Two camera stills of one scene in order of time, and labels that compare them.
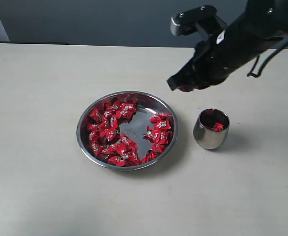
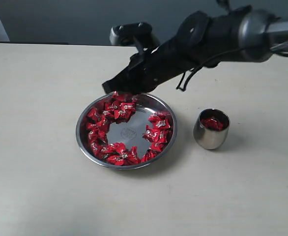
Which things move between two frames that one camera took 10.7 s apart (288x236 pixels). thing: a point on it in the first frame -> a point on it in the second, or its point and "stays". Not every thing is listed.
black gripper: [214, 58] -> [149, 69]
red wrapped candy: [118, 161] stays
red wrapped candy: [97, 114] stays
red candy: [185, 89] -> [207, 122]
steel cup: [211, 128] stays
